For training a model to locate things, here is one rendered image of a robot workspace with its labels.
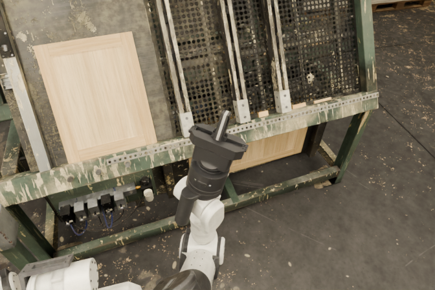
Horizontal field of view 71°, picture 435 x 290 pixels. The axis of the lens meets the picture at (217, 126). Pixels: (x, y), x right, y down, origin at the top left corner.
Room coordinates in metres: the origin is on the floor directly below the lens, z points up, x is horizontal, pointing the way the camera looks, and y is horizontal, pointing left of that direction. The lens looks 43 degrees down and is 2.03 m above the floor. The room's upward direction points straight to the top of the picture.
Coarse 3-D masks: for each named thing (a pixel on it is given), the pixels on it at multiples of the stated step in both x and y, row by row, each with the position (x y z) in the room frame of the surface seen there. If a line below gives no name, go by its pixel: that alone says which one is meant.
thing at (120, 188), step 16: (128, 176) 0.96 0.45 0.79; (144, 176) 0.96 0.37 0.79; (64, 192) 0.86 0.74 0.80; (80, 192) 0.88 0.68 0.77; (96, 192) 0.90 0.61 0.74; (112, 192) 0.90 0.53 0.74; (128, 192) 0.91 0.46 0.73; (144, 192) 0.90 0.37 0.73; (64, 208) 0.79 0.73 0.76; (80, 208) 0.79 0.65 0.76; (96, 208) 0.80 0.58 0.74; (112, 208) 0.83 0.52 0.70; (112, 224) 0.80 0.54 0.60
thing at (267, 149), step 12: (288, 132) 1.57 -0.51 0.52; (300, 132) 1.60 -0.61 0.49; (252, 144) 1.47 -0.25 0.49; (264, 144) 1.50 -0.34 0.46; (276, 144) 1.54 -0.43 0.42; (288, 144) 1.57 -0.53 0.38; (300, 144) 1.61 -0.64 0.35; (252, 156) 1.48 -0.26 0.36; (264, 156) 1.51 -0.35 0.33; (276, 156) 1.54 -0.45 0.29; (240, 168) 1.44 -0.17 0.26
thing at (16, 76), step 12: (0, 0) 1.33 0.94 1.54; (12, 48) 1.20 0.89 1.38; (12, 60) 1.17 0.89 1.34; (12, 72) 1.14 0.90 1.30; (12, 84) 1.11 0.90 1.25; (24, 84) 1.12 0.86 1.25; (24, 96) 1.09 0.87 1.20; (24, 108) 1.06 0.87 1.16; (24, 120) 1.02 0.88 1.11; (36, 120) 1.04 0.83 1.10; (36, 132) 1.00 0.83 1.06; (36, 144) 0.97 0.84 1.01; (36, 156) 0.94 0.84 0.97; (48, 156) 0.96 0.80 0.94; (48, 168) 0.92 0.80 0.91
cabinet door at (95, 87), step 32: (128, 32) 1.38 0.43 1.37; (64, 64) 1.23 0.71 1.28; (96, 64) 1.26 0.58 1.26; (128, 64) 1.29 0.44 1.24; (64, 96) 1.14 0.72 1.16; (96, 96) 1.17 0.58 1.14; (128, 96) 1.21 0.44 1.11; (64, 128) 1.05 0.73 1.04; (96, 128) 1.09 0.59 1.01; (128, 128) 1.12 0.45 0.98
